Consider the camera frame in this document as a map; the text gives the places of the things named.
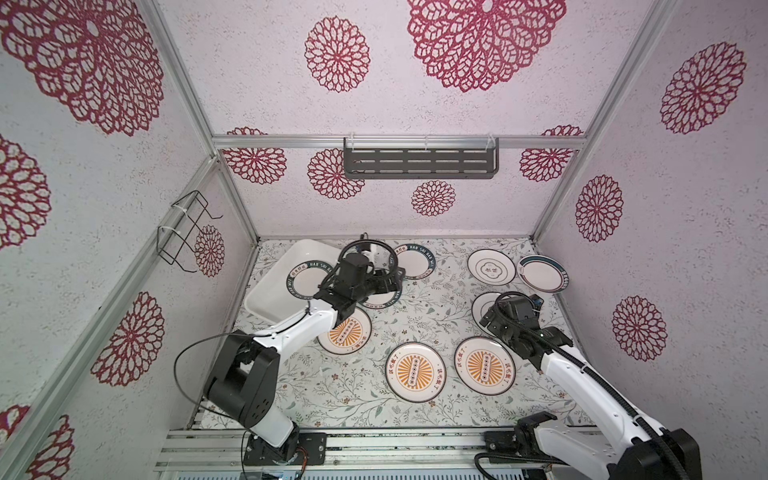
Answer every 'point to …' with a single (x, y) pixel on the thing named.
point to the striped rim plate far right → (543, 273)
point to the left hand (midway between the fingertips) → (390, 276)
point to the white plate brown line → (491, 267)
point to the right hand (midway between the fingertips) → (497, 318)
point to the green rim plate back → (417, 261)
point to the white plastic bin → (269, 301)
